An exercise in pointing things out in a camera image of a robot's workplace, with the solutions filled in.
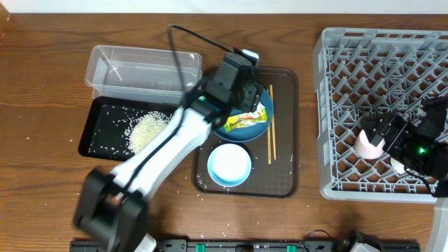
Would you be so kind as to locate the white cup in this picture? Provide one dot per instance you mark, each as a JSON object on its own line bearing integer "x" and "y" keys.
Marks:
{"x": 398, "y": 167}

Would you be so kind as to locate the pink cup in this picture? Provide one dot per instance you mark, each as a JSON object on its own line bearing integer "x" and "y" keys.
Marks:
{"x": 365, "y": 149}

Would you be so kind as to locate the light blue bowl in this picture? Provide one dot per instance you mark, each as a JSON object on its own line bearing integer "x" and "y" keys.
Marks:
{"x": 229, "y": 165}

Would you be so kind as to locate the yellow green snack wrapper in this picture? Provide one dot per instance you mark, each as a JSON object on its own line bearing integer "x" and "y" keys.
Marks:
{"x": 244, "y": 120}

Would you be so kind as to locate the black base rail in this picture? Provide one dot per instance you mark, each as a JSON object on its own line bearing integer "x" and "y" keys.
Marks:
{"x": 355, "y": 241}

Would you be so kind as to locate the right wooden chopstick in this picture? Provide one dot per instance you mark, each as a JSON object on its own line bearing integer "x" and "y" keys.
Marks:
{"x": 273, "y": 124}

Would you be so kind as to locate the dark blue plate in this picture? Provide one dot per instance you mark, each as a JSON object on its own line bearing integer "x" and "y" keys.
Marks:
{"x": 252, "y": 132}

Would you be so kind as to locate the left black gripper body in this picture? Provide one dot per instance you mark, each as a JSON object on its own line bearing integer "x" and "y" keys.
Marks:
{"x": 248, "y": 96}

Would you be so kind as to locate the wooden chopstick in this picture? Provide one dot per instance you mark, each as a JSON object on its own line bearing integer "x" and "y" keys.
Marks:
{"x": 269, "y": 134}
{"x": 273, "y": 124}

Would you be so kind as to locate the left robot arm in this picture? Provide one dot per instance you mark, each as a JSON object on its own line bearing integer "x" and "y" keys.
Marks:
{"x": 113, "y": 207}

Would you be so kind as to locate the clear plastic bin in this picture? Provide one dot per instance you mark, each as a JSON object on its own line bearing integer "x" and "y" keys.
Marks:
{"x": 140, "y": 74}

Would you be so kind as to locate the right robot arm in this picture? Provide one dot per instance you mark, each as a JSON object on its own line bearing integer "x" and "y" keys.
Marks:
{"x": 431, "y": 160}

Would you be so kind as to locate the left wooden chopstick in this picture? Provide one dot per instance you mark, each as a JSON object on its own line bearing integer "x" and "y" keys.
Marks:
{"x": 269, "y": 134}

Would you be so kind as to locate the black plastic tray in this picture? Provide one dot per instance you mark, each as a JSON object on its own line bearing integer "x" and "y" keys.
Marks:
{"x": 110, "y": 123}

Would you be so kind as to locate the grey dishwasher rack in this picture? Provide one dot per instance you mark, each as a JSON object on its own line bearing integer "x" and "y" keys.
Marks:
{"x": 365, "y": 72}

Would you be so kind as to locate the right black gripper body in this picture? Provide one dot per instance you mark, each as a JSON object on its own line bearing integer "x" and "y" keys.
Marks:
{"x": 404, "y": 136}

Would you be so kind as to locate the pile of rice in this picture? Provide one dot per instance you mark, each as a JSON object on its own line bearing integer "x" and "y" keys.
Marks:
{"x": 142, "y": 130}

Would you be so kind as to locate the dark brown serving tray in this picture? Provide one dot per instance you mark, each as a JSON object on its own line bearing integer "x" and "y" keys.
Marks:
{"x": 274, "y": 171}

